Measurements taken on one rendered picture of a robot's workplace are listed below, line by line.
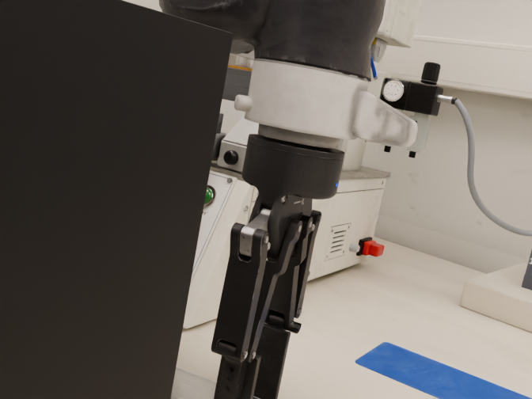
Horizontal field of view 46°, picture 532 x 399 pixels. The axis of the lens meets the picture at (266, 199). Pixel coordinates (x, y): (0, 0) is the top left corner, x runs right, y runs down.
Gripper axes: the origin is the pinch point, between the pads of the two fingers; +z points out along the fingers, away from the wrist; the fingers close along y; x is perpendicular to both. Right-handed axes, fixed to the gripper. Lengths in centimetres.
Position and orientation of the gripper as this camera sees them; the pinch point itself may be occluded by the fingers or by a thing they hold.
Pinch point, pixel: (250, 382)
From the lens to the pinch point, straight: 53.3
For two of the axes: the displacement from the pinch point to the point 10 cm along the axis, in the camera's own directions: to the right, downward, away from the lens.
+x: 9.0, 2.3, -3.6
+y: -3.9, 0.9, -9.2
